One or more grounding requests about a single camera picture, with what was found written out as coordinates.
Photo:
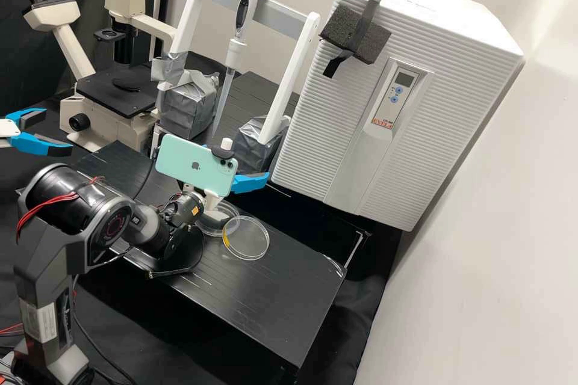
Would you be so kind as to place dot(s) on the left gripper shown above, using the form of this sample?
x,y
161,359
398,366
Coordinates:
x,y
6,130

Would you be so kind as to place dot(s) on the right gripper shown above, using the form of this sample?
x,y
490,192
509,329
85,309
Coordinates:
x,y
215,202

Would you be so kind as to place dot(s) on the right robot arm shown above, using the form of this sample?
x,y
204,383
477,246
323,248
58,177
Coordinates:
x,y
58,204

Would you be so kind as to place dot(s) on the grey taped block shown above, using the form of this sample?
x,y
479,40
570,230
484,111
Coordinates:
x,y
185,105
253,146

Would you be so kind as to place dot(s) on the petri dish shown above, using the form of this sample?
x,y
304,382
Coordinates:
x,y
246,238
216,218

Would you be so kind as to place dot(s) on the cream microscope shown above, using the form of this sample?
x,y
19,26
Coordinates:
x,y
97,114

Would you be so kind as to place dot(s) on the black platform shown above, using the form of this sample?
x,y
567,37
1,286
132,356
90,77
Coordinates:
x,y
253,295
334,234
253,96

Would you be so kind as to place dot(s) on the incubator door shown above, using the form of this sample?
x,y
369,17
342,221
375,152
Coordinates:
x,y
343,132

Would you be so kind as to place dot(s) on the pipette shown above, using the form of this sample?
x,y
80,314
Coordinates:
x,y
235,53

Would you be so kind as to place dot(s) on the white pipette stand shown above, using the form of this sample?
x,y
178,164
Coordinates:
x,y
275,12

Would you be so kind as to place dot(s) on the white incubator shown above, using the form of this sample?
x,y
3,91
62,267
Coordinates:
x,y
456,101

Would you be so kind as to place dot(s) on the right wrist camera phone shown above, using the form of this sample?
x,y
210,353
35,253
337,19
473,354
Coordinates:
x,y
189,164

